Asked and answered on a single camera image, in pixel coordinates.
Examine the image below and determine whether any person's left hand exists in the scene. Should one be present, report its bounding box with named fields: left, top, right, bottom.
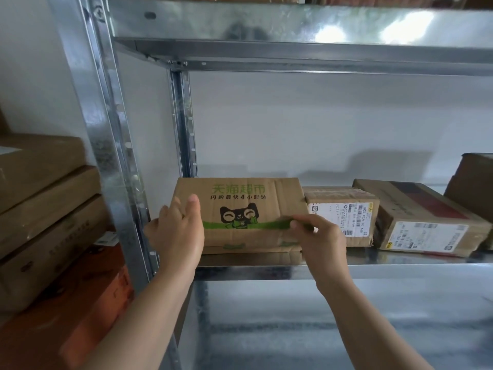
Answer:
left=143, top=194, right=205, bottom=285

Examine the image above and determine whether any person's right hand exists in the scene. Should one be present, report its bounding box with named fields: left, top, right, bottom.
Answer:
left=289, top=214, right=353, bottom=294

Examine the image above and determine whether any small box with white label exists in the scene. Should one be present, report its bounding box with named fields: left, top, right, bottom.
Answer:
left=302, top=186, right=381, bottom=248

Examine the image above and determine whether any Royalstar red-black box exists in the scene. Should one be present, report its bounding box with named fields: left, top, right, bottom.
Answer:
left=352, top=178, right=493, bottom=258

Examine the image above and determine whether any green cat logo box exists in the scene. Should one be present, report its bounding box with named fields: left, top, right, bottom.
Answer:
left=169, top=177, right=310, bottom=255

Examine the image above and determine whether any stack of cartons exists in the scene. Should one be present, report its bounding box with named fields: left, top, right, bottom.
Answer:
left=0, top=107, right=110, bottom=315

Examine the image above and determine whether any large cardboard box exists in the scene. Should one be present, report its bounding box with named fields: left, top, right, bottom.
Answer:
left=443, top=153, right=493, bottom=252

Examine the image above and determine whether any metal shelving rack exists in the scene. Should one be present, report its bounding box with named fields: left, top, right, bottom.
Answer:
left=46, top=0, right=493, bottom=370

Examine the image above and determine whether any person's left forearm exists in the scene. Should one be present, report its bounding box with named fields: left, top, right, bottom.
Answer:
left=73, top=269, right=197, bottom=370

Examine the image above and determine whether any person's right forearm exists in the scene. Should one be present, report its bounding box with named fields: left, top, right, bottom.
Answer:
left=321, top=277, right=436, bottom=370

